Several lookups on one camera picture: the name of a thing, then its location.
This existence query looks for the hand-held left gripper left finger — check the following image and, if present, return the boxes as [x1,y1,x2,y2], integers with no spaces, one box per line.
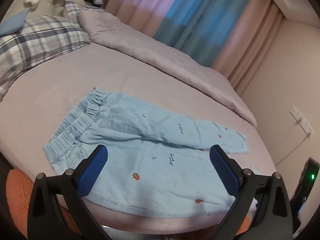
[27,144,113,240]

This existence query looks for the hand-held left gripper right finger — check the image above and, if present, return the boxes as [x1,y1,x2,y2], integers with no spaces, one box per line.
[209,144,293,240]

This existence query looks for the light blue denim pants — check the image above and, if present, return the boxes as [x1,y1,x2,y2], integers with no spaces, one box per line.
[42,87,248,218]

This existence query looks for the bed with pink sheet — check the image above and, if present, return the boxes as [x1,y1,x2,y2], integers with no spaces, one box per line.
[0,37,278,233]

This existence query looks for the pink quilt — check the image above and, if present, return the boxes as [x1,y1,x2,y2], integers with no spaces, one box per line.
[79,11,258,128]

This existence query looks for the large plaid pillow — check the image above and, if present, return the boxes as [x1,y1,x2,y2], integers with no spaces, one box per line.
[0,15,92,100]

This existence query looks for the pink and blue curtain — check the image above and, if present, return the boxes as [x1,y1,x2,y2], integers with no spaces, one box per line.
[102,0,285,95]

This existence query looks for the small plaid pillow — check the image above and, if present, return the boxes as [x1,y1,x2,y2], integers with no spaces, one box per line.
[62,0,105,20]

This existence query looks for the blue cloth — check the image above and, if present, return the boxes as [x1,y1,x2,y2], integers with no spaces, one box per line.
[0,8,30,37]

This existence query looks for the white power cable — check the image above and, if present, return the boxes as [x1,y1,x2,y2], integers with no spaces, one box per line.
[276,134,311,167]

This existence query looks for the white wall outlet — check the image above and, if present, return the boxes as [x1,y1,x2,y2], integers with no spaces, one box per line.
[289,106,302,123]
[299,117,314,139]

